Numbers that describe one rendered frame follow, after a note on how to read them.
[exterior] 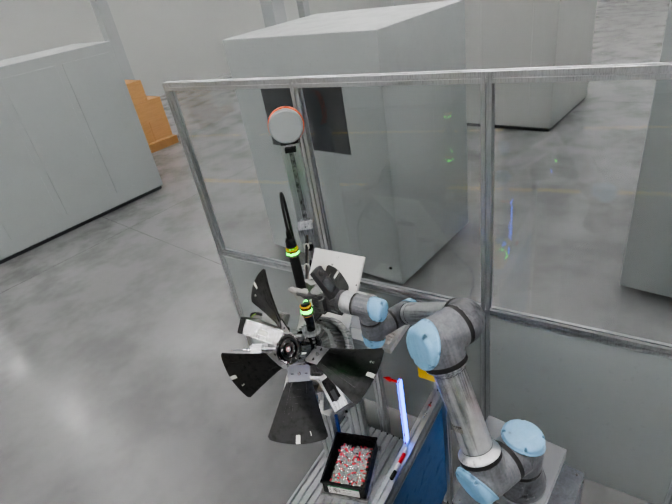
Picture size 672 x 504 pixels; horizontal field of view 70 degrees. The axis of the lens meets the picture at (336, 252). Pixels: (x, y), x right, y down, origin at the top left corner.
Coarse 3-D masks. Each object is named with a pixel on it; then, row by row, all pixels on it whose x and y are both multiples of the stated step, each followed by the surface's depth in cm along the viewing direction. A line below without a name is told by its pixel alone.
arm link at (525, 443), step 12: (516, 420) 137; (504, 432) 134; (516, 432) 134; (528, 432) 134; (540, 432) 134; (504, 444) 133; (516, 444) 130; (528, 444) 130; (540, 444) 130; (516, 456) 130; (528, 456) 130; (540, 456) 131; (528, 468) 130; (540, 468) 135
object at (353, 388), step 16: (336, 352) 183; (352, 352) 182; (368, 352) 179; (320, 368) 179; (336, 368) 177; (352, 368) 175; (368, 368) 174; (336, 384) 173; (352, 384) 171; (368, 384) 170; (352, 400) 168
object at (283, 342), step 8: (288, 336) 185; (296, 336) 184; (304, 336) 189; (280, 344) 187; (288, 344) 186; (296, 344) 184; (304, 344) 185; (312, 344) 192; (320, 344) 192; (280, 352) 187; (288, 352) 185; (296, 352) 183; (280, 360) 185; (288, 360) 185; (296, 360) 182; (304, 360) 186
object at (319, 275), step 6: (318, 270) 159; (324, 270) 161; (312, 276) 159; (318, 276) 159; (324, 276) 160; (318, 282) 159; (324, 282) 160; (330, 282) 161; (324, 288) 159; (330, 288) 160; (336, 288) 162; (330, 294) 160; (336, 294) 161
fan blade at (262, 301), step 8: (264, 272) 197; (256, 280) 202; (264, 280) 197; (264, 288) 197; (264, 296) 199; (256, 304) 210; (264, 304) 202; (272, 304) 194; (264, 312) 207; (272, 312) 197; (272, 320) 204; (280, 320) 192; (280, 328) 198
